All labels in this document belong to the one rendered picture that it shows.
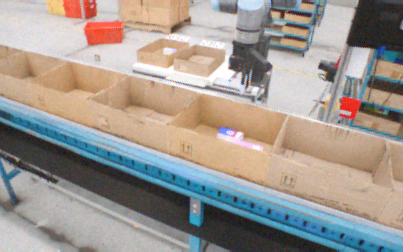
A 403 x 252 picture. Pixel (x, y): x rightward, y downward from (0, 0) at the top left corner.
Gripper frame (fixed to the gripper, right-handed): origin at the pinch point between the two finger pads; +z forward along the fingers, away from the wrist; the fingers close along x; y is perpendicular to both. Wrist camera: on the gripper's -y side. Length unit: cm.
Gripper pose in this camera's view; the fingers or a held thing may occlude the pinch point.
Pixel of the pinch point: (245, 89)
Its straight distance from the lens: 126.7
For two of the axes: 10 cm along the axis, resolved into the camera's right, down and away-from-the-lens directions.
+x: -4.2, 4.9, -7.7
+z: -0.5, 8.3, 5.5
